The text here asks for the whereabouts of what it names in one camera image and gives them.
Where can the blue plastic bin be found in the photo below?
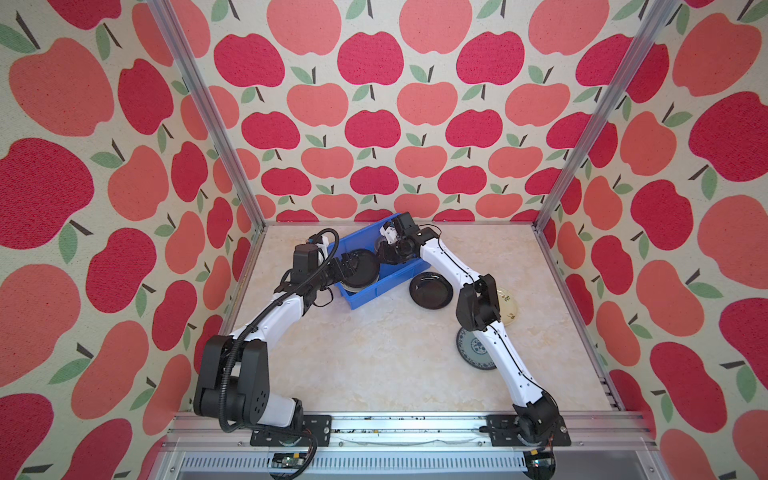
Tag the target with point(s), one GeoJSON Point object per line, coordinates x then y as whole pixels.
{"type": "Point", "coordinates": [390, 275]}

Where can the black round plate front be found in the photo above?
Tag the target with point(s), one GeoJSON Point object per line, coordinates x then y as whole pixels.
{"type": "Point", "coordinates": [364, 268]}

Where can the white floral round plate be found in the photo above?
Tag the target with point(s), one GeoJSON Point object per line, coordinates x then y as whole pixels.
{"type": "Point", "coordinates": [355, 290]}

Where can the blue patterned round plate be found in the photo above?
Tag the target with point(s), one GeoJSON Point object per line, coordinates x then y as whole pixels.
{"type": "Point", "coordinates": [473, 351]}

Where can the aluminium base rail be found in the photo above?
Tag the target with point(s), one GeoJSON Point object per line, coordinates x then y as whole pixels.
{"type": "Point", "coordinates": [419, 445]}

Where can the aluminium corner post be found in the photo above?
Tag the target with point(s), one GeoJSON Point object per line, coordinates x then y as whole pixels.
{"type": "Point", "coordinates": [650, 28]}
{"type": "Point", "coordinates": [173, 33]}

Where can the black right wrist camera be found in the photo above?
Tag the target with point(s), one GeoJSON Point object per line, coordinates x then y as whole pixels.
{"type": "Point", "coordinates": [398, 228]}

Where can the aluminium right corner post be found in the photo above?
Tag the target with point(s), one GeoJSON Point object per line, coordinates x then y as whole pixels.
{"type": "Point", "coordinates": [650, 28]}

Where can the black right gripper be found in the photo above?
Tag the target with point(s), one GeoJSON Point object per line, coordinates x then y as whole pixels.
{"type": "Point", "coordinates": [380, 245]}

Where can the cream yellow round plate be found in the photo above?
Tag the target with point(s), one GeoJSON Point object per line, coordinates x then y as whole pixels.
{"type": "Point", "coordinates": [508, 306]}

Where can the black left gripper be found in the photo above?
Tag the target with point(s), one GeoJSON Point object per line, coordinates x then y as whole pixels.
{"type": "Point", "coordinates": [338, 274]}

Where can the black round plate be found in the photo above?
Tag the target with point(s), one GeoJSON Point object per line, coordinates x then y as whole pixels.
{"type": "Point", "coordinates": [431, 290]}
{"type": "Point", "coordinates": [364, 268]}

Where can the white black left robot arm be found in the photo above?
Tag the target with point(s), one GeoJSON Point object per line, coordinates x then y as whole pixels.
{"type": "Point", "coordinates": [234, 385]}

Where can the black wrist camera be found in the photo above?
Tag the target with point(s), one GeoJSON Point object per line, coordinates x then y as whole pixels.
{"type": "Point", "coordinates": [398, 228]}
{"type": "Point", "coordinates": [307, 259]}

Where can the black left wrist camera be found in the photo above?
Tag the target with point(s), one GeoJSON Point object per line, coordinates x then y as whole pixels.
{"type": "Point", "coordinates": [307, 259]}

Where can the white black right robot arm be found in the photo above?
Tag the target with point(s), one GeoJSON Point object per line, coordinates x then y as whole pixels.
{"type": "Point", "coordinates": [478, 312]}

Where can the aluminium left corner post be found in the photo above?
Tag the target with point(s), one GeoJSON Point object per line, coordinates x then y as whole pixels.
{"type": "Point", "coordinates": [173, 33]}

